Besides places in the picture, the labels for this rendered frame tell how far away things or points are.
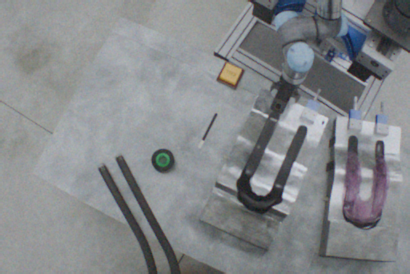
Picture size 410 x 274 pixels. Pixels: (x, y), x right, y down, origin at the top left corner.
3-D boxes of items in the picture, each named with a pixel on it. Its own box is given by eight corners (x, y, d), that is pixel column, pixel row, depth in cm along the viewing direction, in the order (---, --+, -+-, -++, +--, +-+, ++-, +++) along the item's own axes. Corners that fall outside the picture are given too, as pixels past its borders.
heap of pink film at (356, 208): (343, 148, 169) (349, 143, 161) (387, 155, 168) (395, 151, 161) (335, 221, 162) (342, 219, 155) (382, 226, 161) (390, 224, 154)
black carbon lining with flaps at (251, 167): (270, 110, 171) (273, 102, 162) (311, 130, 169) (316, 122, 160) (227, 201, 163) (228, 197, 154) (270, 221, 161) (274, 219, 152)
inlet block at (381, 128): (373, 102, 176) (378, 98, 171) (385, 105, 176) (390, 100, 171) (371, 135, 173) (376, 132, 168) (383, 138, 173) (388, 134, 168)
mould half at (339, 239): (333, 120, 178) (340, 111, 167) (395, 130, 177) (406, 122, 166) (318, 255, 165) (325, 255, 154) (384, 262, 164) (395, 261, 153)
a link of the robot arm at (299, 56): (310, 37, 136) (319, 63, 134) (303, 52, 147) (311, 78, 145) (284, 41, 136) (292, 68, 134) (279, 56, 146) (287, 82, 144)
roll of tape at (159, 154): (148, 157, 174) (146, 155, 171) (168, 147, 175) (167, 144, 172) (158, 177, 172) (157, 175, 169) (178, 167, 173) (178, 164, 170)
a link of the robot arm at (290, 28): (304, 18, 148) (315, 49, 146) (271, 22, 148) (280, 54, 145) (309, 6, 141) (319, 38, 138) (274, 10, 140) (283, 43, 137)
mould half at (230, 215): (259, 95, 180) (263, 82, 167) (323, 125, 177) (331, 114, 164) (198, 219, 169) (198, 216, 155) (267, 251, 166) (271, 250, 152)
